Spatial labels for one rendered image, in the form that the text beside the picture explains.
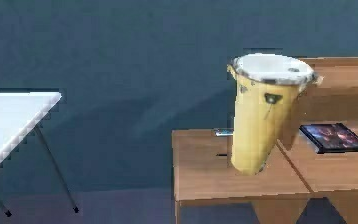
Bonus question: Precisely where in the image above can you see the small silver flat object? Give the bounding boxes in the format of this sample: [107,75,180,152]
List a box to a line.
[214,128,235,137]

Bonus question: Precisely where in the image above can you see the brown wooden table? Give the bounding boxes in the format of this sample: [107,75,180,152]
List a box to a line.
[171,56,358,224]

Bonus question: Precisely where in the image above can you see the yellow conga drum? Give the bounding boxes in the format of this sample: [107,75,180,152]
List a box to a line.
[226,53,323,177]

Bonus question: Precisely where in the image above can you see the dark purple book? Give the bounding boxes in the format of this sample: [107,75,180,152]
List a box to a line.
[299,122,358,155]

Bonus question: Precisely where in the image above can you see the white folding table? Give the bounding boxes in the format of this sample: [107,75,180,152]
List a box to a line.
[0,91,80,218]

